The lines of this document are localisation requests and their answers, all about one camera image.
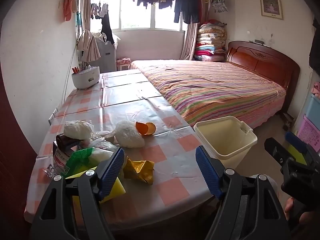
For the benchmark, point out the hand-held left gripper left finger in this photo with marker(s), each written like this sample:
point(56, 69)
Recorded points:
point(112, 172)

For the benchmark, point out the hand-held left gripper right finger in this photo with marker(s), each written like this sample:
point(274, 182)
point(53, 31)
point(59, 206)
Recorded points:
point(207, 172)

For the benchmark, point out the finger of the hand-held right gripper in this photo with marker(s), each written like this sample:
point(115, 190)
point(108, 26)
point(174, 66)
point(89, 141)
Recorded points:
point(295, 140)
point(275, 150)

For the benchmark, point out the green plastic bag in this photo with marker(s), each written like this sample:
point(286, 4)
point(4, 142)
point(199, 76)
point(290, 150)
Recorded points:
point(80, 158)

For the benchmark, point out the cream plastic bin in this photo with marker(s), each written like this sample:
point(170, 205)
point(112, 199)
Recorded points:
point(225, 140)

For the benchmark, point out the brown bottle with blue label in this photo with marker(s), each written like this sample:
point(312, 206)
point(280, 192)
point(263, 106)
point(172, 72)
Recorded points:
point(65, 142)

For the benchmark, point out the person's right hand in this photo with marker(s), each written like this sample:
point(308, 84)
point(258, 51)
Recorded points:
point(290, 207)

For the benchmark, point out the yellow green plastic stool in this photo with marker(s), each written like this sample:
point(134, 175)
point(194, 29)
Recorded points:
point(296, 152)

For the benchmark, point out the pink plastic basket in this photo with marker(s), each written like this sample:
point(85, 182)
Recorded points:
point(310, 132)

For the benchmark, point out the yellow paper sheet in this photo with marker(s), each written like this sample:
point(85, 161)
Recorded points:
point(117, 188)

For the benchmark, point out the crumpled gold wrapper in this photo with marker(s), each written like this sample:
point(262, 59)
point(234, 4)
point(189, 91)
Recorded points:
point(138, 171)

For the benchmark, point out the clear plastic bag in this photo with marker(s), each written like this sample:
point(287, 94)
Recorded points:
point(102, 145)

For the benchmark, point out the blue storage box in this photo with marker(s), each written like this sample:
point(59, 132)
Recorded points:
point(313, 110)

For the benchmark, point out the white plush toy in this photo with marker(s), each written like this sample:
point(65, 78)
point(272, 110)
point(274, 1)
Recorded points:
point(128, 136)

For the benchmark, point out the white foam fruit net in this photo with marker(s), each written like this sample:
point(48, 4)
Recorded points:
point(77, 130)

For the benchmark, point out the orange eggshell halves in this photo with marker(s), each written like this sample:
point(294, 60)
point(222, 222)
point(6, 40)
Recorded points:
point(146, 128)

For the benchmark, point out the pink cloth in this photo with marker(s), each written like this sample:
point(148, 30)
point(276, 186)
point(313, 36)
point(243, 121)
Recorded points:
point(317, 88)

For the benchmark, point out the crumpled silver foil piece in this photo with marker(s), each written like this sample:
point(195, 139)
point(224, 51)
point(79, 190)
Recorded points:
point(52, 172)

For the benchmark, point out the orange checked tablecloth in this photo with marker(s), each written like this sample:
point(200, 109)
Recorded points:
point(140, 105)

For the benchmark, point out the striped bed sheet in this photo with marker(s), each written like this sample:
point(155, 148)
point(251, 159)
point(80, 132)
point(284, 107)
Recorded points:
point(212, 90)

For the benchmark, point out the wooden headboard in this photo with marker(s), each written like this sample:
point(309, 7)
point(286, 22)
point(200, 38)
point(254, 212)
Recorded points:
point(262, 60)

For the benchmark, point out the dark hanging clothing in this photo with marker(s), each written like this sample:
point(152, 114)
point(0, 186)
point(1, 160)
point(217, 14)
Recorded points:
point(315, 45)

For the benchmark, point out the white utensil holder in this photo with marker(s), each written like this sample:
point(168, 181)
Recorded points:
point(86, 78)

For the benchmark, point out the pink stool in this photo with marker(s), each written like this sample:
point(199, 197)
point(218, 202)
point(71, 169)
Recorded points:
point(123, 63)

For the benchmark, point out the bunch of chopsticks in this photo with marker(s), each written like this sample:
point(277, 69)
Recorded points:
point(80, 68)

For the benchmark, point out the grey cabinet under window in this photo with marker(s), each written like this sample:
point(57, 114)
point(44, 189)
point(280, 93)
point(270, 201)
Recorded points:
point(107, 55)

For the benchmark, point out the stack of folded blankets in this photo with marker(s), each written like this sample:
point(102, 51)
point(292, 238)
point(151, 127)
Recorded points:
point(210, 42)

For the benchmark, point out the tied striped curtain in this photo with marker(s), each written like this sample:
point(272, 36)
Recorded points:
point(88, 46)

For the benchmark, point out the striped hanging curtain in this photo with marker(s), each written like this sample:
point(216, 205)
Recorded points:
point(190, 42)

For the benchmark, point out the black hanging garment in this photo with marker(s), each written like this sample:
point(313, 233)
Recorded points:
point(107, 30)

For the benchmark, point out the window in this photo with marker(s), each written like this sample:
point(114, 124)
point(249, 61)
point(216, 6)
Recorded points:
point(137, 15)

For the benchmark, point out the row of small hanging socks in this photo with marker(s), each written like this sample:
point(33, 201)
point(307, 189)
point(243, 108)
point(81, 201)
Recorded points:
point(98, 8)

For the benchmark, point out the wall socket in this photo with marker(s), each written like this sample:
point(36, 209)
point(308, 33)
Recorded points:
point(53, 117)

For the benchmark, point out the framed wall picture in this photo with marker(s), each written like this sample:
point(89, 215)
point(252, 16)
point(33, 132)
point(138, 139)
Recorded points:
point(271, 6)

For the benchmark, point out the orange cloth on wall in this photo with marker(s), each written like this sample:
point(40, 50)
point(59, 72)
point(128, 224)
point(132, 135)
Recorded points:
point(70, 5)

